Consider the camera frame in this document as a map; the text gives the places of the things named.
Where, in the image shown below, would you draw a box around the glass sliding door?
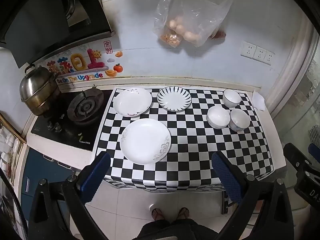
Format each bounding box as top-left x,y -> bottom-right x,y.
275,40 -> 320,188

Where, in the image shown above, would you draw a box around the bag of orange dried food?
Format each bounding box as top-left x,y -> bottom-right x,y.
160,31 -> 183,48

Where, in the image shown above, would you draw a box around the large white plate grey pattern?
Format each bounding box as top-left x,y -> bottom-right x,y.
120,118 -> 172,165

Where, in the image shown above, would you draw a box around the plain white bowl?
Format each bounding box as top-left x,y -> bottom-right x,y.
207,106 -> 231,130

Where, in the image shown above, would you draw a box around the cluttered side shelf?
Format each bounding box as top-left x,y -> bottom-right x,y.
0,112 -> 27,180

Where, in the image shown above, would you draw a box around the white wall socket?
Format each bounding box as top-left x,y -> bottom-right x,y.
264,51 -> 275,66
241,41 -> 257,58
252,46 -> 267,62

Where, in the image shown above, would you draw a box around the white bowl with blue pattern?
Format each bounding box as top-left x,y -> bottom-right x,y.
229,108 -> 250,132

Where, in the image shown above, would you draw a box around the stainless steel steamer pot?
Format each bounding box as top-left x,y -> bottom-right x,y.
19,64 -> 62,117

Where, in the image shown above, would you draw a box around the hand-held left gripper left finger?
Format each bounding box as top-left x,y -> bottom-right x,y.
29,151 -> 112,240

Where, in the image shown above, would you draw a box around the black gas stove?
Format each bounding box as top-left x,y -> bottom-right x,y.
30,86 -> 114,152

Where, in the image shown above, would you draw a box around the person's right foot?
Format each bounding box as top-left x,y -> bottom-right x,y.
178,207 -> 190,221

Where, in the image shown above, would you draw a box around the white bowl with dark rim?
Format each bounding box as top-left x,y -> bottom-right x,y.
222,89 -> 242,109

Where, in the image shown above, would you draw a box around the white plate with floral edge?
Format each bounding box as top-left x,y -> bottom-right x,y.
113,87 -> 152,117

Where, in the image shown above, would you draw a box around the black white checkered mat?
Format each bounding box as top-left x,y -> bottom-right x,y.
94,86 -> 287,193

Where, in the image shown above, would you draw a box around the black range hood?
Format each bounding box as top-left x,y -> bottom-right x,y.
0,0 -> 115,68

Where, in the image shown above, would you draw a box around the clear plastic bag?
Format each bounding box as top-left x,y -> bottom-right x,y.
152,0 -> 234,48

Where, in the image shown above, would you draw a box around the blue kitchen cabinet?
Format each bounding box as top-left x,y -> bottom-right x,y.
20,147 -> 78,230

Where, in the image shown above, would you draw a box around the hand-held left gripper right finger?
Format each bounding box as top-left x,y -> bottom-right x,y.
211,151 -> 294,240

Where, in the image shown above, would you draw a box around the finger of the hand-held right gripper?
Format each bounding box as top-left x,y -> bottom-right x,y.
308,143 -> 320,166
283,142 -> 312,178

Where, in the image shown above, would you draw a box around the colourful wall sticker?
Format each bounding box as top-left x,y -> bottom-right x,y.
46,49 -> 110,84

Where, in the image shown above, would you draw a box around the white paper tissue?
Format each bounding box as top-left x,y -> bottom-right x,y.
252,91 -> 266,111

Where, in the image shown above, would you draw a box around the bag of red dried food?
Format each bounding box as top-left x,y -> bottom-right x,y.
210,29 -> 227,40

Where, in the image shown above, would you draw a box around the white plate with dark stripes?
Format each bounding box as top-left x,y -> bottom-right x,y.
157,86 -> 192,112

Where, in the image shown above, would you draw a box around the person's dark pants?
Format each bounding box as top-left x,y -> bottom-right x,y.
136,219 -> 218,240

